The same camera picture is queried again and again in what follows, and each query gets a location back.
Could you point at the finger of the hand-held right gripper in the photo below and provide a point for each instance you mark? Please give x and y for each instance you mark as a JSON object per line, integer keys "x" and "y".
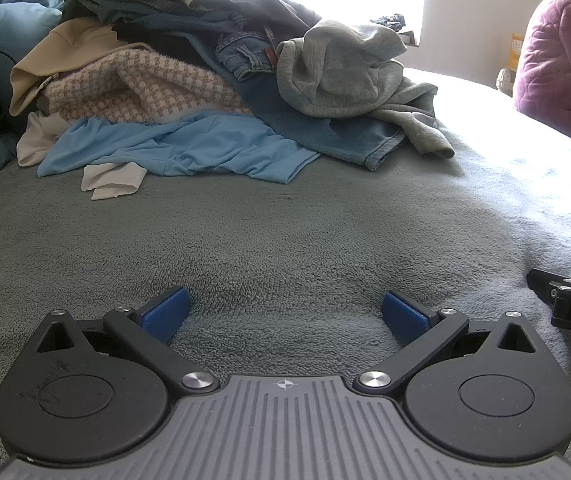
{"x": 540, "y": 280}

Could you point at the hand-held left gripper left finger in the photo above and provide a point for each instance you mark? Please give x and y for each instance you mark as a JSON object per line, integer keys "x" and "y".
{"x": 165, "y": 316}

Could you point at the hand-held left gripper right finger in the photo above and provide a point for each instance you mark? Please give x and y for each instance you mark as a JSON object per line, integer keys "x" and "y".
{"x": 405, "y": 319}

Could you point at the grey bed blanket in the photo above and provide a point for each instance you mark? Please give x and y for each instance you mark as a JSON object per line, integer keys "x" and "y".
{"x": 285, "y": 240}

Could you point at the white cloth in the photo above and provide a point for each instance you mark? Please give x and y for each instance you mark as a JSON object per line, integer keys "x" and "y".
{"x": 110, "y": 180}

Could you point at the light blue shirt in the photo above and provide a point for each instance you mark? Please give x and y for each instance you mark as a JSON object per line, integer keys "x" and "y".
{"x": 190, "y": 150}

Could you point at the white bag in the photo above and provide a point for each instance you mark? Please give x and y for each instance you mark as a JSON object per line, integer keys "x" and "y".
{"x": 505, "y": 80}

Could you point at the blue jeans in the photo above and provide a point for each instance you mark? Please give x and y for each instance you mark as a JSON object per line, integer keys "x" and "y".
{"x": 315, "y": 130}

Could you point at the yellow box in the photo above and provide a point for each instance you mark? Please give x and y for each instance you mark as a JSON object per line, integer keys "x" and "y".
{"x": 515, "y": 50}

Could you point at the pink houndstooth sweater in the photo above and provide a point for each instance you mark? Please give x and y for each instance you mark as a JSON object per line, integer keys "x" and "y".
{"x": 165, "y": 80}

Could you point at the black garment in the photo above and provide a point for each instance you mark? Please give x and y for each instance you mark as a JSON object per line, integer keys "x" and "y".
{"x": 175, "y": 45}

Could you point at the beige garment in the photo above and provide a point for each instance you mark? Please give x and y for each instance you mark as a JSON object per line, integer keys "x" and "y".
{"x": 55, "y": 50}

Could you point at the dark cloth bundle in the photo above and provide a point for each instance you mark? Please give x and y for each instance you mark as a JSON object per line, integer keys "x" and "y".
{"x": 389, "y": 21}

